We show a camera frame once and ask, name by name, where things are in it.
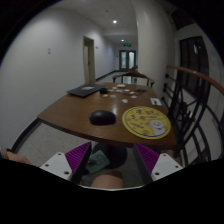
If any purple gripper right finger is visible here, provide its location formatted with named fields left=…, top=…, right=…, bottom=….
left=133, top=143, right=182, bottom=185

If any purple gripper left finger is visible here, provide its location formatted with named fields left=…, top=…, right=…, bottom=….
left=41, top=142, right=92, bottom=184

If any round yellow mouse pad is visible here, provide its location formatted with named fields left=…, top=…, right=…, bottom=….
left=122, top=106, right=171, bottom=140

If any black computer mouse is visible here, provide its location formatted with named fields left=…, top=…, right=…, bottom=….
left=89, top=110, right=116, bottom=126

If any green slipper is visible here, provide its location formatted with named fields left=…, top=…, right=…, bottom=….
left=87, top=150, right=110, bottom=174

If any person's knee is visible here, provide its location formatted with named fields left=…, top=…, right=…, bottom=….
left=92, top=170, right=124, bottom=189

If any white paper card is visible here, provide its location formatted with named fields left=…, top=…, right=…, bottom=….
left=150, top=98, right=162, bottom=106

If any black metal railing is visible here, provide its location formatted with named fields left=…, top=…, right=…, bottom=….
left=161, top=35, right=224, bottom=167

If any dark closed laptop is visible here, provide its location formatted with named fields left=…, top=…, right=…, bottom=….
left=68, top=84, right=104, bottom=98

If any small black box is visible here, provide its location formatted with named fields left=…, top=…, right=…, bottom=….
left=100, top=88, right=108, bottom=94

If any wooden chair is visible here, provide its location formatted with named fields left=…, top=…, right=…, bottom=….
left=112, top=70, right=155, bottom=87

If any wooden stair handrail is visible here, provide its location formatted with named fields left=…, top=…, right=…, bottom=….
left=166, top=64, right=224, bottom=96

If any double glass door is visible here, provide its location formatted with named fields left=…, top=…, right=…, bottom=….
left=119, top=50, right=136, bottom=71

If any wooden door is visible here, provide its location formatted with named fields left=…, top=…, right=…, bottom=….
left=83, top=37, right=95, bottom=83

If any green exit sign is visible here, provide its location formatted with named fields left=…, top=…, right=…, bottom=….
left=123, top=43, right=132, bottom=47

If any black table pedestal base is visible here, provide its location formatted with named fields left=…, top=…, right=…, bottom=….
left=93, top=143, right=127, bottom=169

